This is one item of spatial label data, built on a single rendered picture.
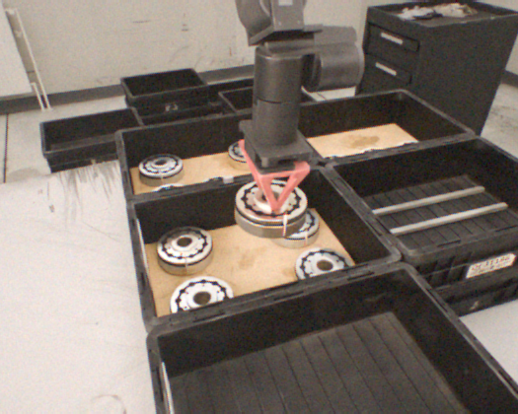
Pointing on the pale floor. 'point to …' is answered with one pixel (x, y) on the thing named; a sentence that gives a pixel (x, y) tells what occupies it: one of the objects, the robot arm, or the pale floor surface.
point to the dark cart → (440, 56)
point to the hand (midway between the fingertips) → (269, 193)
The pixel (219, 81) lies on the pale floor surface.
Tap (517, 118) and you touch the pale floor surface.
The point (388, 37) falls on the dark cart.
